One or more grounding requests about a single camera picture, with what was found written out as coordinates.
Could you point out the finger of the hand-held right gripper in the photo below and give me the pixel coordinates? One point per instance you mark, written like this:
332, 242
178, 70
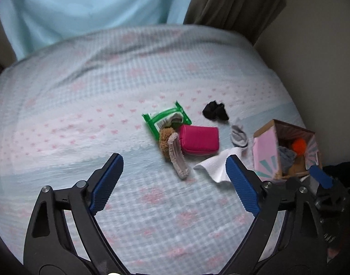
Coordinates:
321, 176

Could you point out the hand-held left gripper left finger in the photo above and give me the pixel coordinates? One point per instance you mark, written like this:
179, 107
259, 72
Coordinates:
106, 183

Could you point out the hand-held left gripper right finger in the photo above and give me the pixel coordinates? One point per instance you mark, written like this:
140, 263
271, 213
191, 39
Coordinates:
243, 189

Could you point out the pink cardboard box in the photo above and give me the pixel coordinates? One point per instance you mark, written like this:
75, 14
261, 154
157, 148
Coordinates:
264, 154

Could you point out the brown plush toy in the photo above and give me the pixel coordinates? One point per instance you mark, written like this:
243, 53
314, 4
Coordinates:
296, 167

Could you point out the white paper tissue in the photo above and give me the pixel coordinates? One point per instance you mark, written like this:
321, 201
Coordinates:
215, 164

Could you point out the orange pompom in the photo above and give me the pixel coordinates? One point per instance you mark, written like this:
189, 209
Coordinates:
298, 145

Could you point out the grey knit cloth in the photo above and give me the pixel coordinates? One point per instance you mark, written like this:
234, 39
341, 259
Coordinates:
286, 157

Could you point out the pink zip pouch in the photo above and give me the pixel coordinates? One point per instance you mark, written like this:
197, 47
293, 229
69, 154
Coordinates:
199, 139

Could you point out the beige fuzzy sock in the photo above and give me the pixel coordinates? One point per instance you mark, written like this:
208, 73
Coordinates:
178, 160

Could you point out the brown fuzzy plush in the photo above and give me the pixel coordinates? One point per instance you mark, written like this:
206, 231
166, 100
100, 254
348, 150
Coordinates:
165, 141

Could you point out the green wet wipes packet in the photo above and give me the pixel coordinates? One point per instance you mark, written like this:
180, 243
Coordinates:
156, 120

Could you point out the black sock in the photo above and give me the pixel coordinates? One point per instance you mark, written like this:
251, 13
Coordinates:
215, 111

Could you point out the small grey white sock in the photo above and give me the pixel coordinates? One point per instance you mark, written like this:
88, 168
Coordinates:
175, 119

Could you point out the brown curtain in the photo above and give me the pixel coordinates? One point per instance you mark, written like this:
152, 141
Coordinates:
1, 51
235, 3

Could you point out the light blue curtain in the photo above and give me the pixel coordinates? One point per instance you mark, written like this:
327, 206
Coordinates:
91, 3

